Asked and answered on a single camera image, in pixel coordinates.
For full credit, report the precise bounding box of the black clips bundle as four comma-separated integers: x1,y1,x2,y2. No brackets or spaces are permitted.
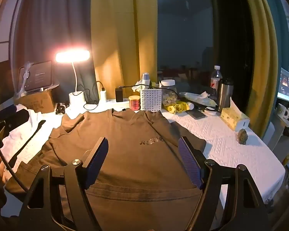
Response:
55,103,66,115

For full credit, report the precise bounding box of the teal curtain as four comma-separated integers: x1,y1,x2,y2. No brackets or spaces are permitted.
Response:
13,0,97,103

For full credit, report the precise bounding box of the wet wipes pack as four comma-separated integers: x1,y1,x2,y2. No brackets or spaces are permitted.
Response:
179,91,217,107

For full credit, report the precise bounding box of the black strap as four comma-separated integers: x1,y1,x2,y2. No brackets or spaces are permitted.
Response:
8,120,46,168

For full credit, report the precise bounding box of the computer monitor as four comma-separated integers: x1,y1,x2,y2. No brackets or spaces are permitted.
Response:
277,68,289,102

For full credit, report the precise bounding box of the small white pill bottle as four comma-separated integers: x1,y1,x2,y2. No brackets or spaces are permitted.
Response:
186,102,194,110

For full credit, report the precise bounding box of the yellow curtain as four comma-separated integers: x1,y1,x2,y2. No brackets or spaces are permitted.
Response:
91,0,158,99
246,0,279,138

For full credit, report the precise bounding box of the black smartphone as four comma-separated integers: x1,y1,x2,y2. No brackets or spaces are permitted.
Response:
186,110,206,119

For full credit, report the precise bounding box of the white mug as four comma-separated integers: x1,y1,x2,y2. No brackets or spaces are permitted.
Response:
277,103,289,119

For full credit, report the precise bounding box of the stainless steel tumbler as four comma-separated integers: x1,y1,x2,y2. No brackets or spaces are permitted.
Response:
218,79,233,112

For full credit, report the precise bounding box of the glass jar white lid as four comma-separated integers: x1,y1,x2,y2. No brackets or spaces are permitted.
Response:
160,79,178,106

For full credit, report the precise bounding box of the yellow snack bag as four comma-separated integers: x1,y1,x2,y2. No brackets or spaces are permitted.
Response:
165,101,187,114

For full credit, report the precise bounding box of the yellow tissue box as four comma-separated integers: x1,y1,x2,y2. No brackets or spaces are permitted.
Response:
220,98,250,132

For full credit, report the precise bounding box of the black power adapter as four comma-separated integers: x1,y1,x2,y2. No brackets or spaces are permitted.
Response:
115,88,124,102

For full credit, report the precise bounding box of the clear water bottle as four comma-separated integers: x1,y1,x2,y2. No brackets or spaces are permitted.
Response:
210,65,222,98

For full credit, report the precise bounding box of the tablet with dark screen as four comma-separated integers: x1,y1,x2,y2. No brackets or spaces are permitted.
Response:
18,60,59,92

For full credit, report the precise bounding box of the brown cardboard box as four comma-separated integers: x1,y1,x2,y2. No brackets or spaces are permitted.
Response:
14,90,55,114

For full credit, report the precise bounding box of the dark stone figurine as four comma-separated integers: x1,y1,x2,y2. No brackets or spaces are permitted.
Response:
237,129,249,145

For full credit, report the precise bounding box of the right yellow curtain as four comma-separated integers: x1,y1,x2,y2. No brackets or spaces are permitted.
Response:
246,0,279,138

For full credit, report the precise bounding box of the white textured table cloth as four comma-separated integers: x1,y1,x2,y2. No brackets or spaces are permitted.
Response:
0,98,286,218

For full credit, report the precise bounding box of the red tin can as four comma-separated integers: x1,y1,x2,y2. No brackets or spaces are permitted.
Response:
129,95,140,111

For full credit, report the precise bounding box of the white perforated plastic basket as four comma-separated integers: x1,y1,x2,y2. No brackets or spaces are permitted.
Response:
140,89,162,112

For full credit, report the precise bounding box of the white desk lamp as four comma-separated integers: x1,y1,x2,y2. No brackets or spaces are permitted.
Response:
55,48,90,107

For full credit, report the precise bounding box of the white folded garment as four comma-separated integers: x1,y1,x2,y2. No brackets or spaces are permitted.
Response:
1,104,44,161

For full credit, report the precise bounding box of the brown t-shirt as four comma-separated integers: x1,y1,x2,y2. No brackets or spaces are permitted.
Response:
16,109,206,230

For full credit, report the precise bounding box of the white usb charger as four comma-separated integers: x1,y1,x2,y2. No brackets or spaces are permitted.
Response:
100,88,107,103

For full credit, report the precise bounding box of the white spray bottle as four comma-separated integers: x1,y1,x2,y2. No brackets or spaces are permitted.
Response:
141,73,150,89

